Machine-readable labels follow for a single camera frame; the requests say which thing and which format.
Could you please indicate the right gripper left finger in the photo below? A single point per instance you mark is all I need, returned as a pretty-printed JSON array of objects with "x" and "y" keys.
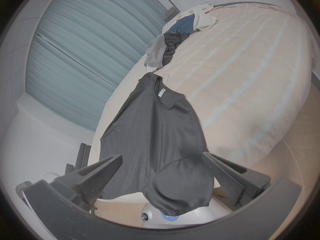
[{"x": 90, "y": 181}]

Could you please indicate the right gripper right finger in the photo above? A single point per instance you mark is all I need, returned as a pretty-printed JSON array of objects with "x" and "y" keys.
[{"x": 237, "y": 181}]

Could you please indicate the black T-shirt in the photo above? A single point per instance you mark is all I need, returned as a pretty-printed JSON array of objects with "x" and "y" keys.
[{"x": 155, "y": 139}]

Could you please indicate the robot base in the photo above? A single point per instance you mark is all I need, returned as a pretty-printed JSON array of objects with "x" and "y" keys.
[{"x": 190, "y": 219}]

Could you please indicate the bed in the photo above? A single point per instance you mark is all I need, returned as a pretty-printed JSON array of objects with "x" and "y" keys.
[{"x": 237, "y": 71}]

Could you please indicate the blue-green curtain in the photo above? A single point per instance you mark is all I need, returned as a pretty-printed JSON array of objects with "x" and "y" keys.
[
  {"x": 100, "y": 21},
  {"x": 62, "y": 84}
]

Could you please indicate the white garment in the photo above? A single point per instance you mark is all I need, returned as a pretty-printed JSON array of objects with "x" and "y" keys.
[
  {"x": 153, "y": 68},
  {"x": 206, "y": 22}
]

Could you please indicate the black crumpled garment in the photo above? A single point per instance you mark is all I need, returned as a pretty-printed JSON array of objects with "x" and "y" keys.
[{"x": 172, "y": 46}]

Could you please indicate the dark blue garment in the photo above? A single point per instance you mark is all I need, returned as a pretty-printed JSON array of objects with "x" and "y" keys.
[{"x": 186, "y": 25}]

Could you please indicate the white printed pillow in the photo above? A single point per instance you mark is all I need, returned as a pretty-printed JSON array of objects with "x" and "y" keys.
[{"x": 185, "y": 11}]

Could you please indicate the grey bedside table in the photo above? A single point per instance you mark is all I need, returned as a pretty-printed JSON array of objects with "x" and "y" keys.
[{"x": 171, "y": 12}]

